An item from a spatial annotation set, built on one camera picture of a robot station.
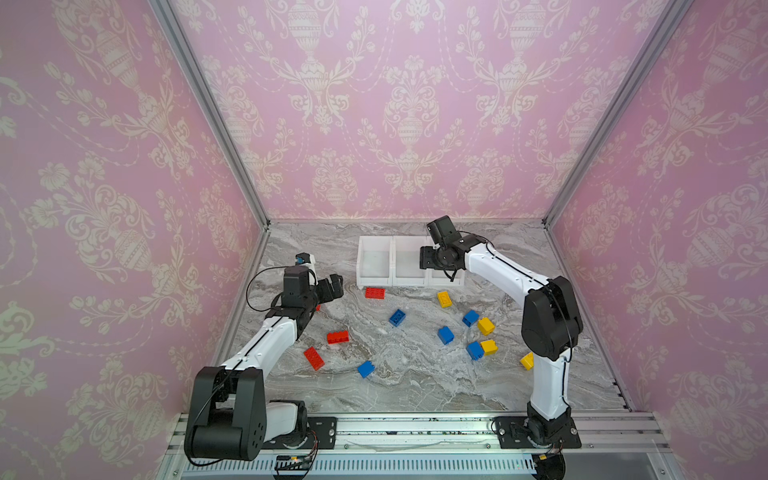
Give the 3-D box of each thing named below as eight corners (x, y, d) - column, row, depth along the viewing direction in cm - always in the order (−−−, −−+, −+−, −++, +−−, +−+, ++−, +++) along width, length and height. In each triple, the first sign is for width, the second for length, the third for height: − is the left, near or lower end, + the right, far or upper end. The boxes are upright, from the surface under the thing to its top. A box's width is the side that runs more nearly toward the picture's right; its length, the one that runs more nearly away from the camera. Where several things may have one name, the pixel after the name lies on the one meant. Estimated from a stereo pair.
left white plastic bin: (356, 289, 104) (354, 277, 98) (360, 249, 115) (358, 236, 109) (392, 289, 104) (392, 277, 98) (392, 249, 115) (392, 236, 109)
